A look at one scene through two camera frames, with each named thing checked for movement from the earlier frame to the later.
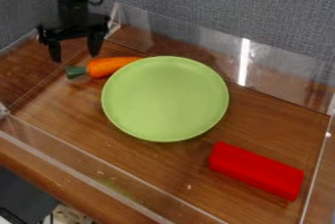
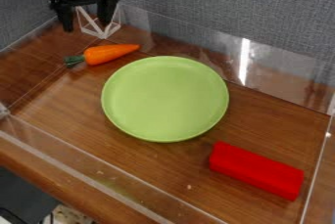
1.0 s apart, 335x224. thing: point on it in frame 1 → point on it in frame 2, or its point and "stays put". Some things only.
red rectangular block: [254, 171] stays put
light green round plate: [165, 99] stays put
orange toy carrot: [99, 67] → [100, 53]
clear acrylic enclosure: [153, 118] stays put
